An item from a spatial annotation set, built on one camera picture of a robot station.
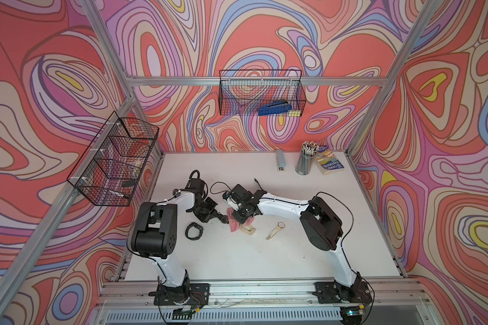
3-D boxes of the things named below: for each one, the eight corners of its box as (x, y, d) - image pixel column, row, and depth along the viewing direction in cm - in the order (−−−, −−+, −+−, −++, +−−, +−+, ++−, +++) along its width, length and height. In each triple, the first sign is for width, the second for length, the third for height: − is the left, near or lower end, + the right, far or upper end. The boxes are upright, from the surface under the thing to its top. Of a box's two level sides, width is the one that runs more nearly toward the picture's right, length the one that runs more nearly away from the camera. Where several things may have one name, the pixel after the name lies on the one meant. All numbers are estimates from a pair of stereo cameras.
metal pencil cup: (296, 175, 111) (303, 151, 97) (294, 164, 116) (300, 141, 102) (311, 175, 111) (320, 151, 97) (308, 164, 116) (317, 141, 102)
